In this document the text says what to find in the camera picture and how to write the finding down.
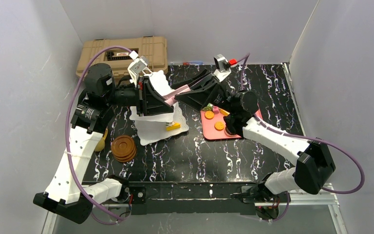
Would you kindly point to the white three-tier cake stand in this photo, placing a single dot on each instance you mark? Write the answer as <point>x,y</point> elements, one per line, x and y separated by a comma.
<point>153,128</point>

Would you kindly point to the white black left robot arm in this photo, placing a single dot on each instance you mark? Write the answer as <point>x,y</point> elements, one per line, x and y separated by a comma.
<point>86,125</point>

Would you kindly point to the yellow cake slice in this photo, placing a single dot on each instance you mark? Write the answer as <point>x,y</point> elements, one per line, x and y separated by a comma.
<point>170,126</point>

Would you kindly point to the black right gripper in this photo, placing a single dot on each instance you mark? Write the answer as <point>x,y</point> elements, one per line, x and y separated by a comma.
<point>219,91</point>

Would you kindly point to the pink cake slice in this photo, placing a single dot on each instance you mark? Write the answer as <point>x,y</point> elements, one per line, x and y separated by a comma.
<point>215,110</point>

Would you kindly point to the round orange waffle cookie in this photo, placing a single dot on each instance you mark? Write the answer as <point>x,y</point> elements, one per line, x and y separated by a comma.
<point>209,114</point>

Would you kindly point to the aluminium frame rail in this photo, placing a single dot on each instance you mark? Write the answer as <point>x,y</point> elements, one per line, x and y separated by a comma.
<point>193,195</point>

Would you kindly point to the yellow mug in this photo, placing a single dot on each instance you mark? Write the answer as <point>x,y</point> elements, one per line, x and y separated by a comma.
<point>101,144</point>

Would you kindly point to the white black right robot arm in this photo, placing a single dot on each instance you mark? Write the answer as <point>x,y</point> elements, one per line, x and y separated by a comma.
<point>311,158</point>

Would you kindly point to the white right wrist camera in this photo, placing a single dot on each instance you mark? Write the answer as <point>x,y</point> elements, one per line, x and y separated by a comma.
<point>223,67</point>

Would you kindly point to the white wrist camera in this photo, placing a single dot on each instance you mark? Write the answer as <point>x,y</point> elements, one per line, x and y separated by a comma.
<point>223,67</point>
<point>138,66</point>

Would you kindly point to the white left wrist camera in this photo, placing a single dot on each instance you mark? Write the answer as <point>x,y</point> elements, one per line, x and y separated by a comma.
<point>138,66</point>

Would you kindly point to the green roll cake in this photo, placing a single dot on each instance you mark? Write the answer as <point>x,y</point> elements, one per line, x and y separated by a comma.
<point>209,107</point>

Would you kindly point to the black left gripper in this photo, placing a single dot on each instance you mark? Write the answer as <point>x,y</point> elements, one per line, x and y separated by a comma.
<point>140,98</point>

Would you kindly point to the pink serving tray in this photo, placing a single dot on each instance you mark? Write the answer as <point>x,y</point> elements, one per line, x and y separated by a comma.
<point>213,124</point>

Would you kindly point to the stack of brown wooden coasters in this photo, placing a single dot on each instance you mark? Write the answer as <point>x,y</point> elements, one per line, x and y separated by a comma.
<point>123,148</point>

